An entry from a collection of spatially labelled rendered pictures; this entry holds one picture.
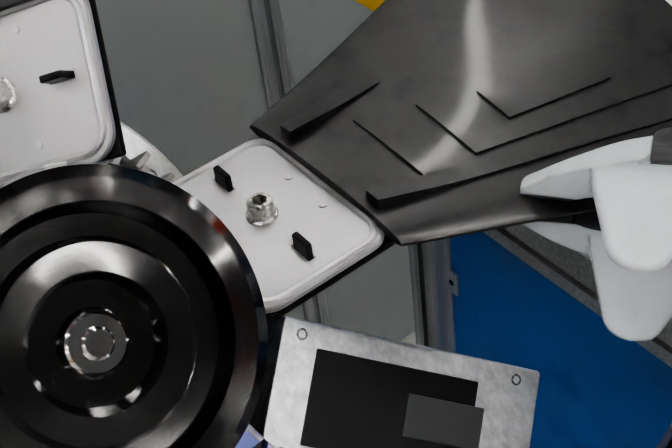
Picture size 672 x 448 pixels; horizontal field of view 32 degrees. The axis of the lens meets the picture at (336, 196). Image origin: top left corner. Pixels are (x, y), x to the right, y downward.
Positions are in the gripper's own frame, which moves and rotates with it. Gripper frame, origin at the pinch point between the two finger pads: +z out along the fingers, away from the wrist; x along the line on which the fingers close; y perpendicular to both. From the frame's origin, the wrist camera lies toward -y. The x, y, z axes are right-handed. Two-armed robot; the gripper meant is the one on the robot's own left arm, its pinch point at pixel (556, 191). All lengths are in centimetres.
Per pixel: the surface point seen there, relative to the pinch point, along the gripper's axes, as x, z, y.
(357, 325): 110, 39, -67
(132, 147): 7.0, 23.8, -6.6
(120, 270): -7.6, 12.6, 12.1
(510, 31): -1.1, 3.2, -8.6
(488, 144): -1.3, 2.9, -1.1
